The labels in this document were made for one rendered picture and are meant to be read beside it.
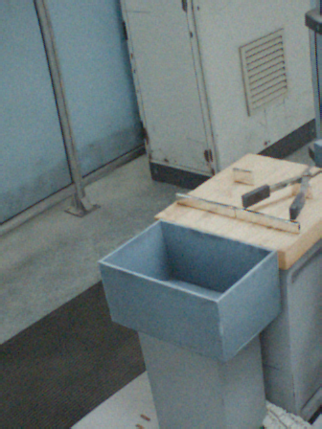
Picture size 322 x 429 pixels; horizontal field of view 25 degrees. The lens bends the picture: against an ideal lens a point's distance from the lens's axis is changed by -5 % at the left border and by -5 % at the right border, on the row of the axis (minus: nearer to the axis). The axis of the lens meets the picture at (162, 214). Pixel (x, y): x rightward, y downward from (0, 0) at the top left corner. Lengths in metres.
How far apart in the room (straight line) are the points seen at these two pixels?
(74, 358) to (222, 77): 1.36
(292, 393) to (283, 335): 0.09
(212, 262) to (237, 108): 2.40
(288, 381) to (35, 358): 1.67
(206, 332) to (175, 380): 0.13
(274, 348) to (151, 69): 2.47
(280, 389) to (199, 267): 0.19
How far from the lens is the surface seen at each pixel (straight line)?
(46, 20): 3.15
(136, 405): 1.08
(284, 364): 0.92
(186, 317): 0.80
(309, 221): 0.87
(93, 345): 2.52
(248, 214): 0.88
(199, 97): 3.14
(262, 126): 3.43
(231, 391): 0.88
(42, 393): 2.38
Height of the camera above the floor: 1.49
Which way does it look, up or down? 27 degrees down
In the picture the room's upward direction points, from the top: 10 degrees counter-clockwise
